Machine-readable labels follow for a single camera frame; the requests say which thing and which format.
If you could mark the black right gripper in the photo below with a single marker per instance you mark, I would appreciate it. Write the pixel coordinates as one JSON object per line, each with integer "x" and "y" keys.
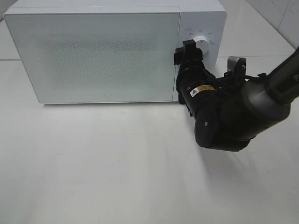
{"x": 197, "y": 88}

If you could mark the white microwave oven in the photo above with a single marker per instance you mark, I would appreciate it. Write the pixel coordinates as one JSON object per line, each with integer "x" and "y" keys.
{"x": 195, "y": 17}

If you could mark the upper white microwave knob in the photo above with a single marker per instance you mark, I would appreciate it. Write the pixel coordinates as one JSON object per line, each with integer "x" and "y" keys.
{"x": 202, "y": 42}

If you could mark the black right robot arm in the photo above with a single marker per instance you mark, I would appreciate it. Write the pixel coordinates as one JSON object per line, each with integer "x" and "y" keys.
{"x": 230, "y": 111}

